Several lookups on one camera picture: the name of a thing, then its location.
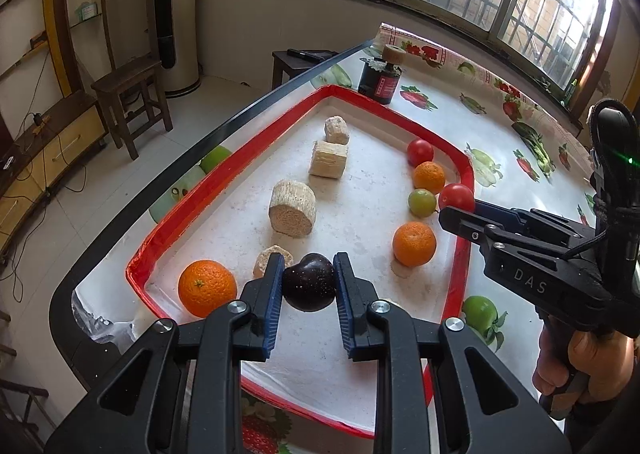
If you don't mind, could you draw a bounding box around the black floor cable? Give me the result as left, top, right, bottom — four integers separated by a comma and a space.
0, 174, 88, 302

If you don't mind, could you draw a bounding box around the green grape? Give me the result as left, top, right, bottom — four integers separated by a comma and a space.
407, 188, 439, 218

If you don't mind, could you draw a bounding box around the dark wooden frame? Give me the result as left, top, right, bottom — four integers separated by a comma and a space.
0, 306, 57, 440

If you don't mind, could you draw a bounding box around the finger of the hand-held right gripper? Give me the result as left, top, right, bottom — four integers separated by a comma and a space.
438, 206, 507, 248
472, 200, 578, 238

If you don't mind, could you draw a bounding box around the black jar with red label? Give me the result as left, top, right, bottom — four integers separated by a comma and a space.
358, 56, 407, 105

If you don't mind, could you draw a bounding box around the small dark side table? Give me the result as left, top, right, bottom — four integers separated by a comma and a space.
271, 48, 341, 90

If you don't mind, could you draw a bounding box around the red rimmed white tray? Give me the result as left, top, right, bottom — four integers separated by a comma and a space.
125, 84, 476, 441

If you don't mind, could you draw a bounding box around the large beige cork block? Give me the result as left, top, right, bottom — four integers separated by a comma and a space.
268, 179, 317, 239

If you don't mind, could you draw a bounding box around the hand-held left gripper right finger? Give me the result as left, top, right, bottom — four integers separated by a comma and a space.
332, 252, 571, 454

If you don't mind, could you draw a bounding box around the red tomato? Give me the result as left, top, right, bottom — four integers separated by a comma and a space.
438, 183, 475, 213
406, 138, 435, 167

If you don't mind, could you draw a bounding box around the person's right hand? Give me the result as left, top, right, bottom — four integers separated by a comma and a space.
531, 319, 637, 419

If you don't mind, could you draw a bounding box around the wall shelf unit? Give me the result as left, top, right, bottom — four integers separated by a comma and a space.
0, 0, 108, 99

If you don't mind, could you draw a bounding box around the dark wooden stool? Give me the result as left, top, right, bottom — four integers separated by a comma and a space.
90, 54, 174, 161

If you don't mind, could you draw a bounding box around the tall black and beige column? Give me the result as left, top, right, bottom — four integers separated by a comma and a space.
146, 0, 202, 99

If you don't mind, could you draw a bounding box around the low yellow wooden cabinet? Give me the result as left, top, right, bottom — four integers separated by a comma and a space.
0, 90, 109, 265

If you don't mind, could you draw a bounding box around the dark purple plum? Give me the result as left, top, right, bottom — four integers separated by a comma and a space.
281, 253, 337, 313

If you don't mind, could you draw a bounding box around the small orange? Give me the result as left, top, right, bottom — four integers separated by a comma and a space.
412, 161, 446, 195

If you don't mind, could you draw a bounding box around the small beige cork block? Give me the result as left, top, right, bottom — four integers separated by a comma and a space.
252, 245, 292, 279

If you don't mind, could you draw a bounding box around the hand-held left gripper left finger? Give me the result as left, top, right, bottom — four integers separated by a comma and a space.
45, 253, 286, 454

